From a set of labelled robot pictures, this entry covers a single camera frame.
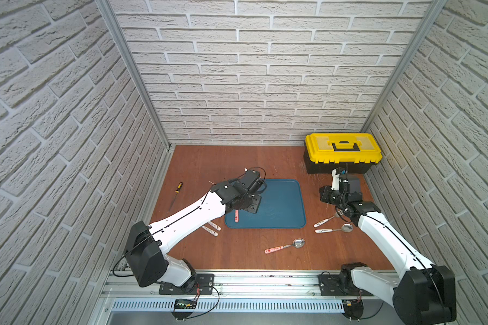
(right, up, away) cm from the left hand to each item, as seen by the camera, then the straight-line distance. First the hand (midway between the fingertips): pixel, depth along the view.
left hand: (248, 194), depth 80 cm
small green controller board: (-23, -39, -8) cm, 46 cm away
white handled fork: (-15, -15, +7) cm, 23 cm away
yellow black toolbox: (+53, +18, +14) cm, 57 cm away
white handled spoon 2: (+42, -15, +5) cm, 45 cm away
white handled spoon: (-17, -17, +7) cm, 25 cm away
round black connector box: (+37, -39, -11) cm, 55 cm away
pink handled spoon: (+21, -21, +2) cm, 29 cm away
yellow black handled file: (-36, -2, +20) cm, 41 cm away
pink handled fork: (-6, -11, +9) cm, 16 cm away
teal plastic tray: (+16, -8, +14) cm, 23 cm away
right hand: (+33, +2, +5) cm, 33 cm away
